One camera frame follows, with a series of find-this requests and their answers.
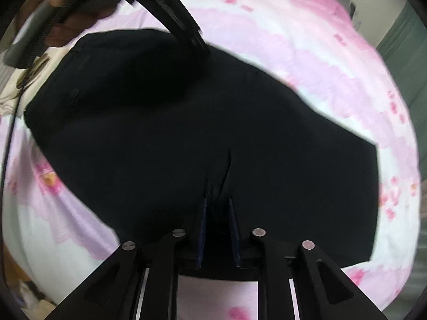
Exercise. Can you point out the beige folded cloth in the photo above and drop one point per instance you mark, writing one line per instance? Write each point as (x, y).
(20, 86)

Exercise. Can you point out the green curtain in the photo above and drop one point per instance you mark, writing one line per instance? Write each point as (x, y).
(405, 56)

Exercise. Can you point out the person's left hand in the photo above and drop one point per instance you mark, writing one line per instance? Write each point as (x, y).
(78, 28)

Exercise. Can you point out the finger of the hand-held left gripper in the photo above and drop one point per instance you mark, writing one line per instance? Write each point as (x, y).
(173, 13)

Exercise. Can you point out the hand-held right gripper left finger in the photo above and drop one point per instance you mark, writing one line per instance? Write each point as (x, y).
(201, 233)

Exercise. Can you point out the black pants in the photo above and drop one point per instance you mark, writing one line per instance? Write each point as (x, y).
(166, 123)

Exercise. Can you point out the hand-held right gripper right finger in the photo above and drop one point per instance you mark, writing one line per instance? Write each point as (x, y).
(234, 233)

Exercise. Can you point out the pink floral duvet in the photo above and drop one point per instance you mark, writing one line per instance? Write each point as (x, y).
(300, 56)

